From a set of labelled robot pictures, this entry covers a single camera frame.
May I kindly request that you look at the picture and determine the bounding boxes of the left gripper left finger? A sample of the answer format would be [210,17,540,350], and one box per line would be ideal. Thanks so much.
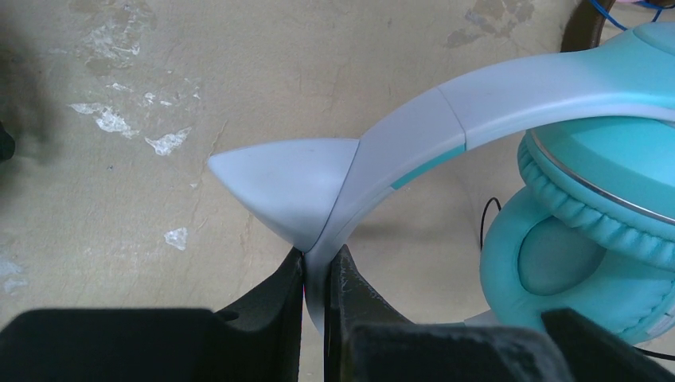
[1,250,303,381]

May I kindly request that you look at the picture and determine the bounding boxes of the brown headphones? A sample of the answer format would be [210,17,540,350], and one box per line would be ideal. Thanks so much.
[560,0,607,53]

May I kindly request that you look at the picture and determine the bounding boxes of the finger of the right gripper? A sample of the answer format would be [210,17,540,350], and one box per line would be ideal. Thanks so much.
[541,308,674,382]

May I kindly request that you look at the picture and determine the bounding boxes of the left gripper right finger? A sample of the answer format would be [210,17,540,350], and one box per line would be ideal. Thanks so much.
[324,246,572,381]

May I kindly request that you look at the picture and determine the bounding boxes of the teal white cat headphones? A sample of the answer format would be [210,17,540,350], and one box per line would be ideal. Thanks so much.
[208,22,674,345]

